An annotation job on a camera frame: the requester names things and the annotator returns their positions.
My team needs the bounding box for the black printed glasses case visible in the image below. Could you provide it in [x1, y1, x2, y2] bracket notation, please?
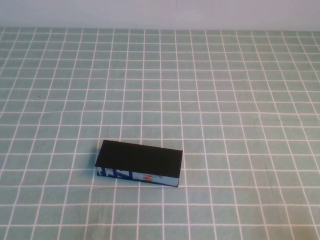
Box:
[95, 139, 184, 189]

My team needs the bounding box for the green white checked tablecloth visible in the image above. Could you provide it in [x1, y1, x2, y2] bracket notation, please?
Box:
[0, 26, 320, 240]

